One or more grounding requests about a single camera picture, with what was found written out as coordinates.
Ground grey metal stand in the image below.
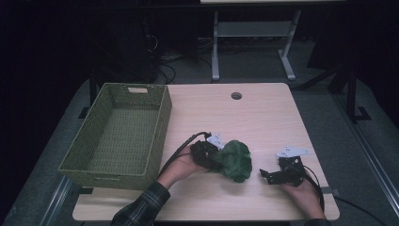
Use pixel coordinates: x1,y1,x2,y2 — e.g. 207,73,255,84
211,8,302,83

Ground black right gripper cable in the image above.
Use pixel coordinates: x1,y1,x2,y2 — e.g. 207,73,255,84
300,164,326,215

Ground person's left hand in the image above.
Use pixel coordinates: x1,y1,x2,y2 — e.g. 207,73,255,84
156,145,208,189

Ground green plush garment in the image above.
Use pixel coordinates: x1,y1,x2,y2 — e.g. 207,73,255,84
215,139,254,184

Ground person's right hand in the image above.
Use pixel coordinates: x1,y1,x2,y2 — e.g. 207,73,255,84
279,178,327,220

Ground tangle of black cables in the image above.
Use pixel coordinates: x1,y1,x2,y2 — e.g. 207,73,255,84
142,32,215,85

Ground green woven basket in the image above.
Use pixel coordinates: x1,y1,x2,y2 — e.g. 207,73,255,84
57,82,173,191

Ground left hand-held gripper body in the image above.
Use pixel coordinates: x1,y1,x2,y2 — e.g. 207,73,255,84
189,133,226,172

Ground black metal stand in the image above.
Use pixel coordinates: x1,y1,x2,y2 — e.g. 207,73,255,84
343,60,373,122

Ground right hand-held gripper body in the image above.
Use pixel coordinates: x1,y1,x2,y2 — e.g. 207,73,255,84
276,145,311,188

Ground thin black cable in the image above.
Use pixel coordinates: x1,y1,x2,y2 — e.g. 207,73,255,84
333,196,390,226

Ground metal floor rail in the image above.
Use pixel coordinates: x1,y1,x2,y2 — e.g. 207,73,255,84
332,93,399,218
39,175,76,226

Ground grey table edge bracket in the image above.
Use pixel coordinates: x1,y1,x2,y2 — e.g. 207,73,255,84
319,186,342,196

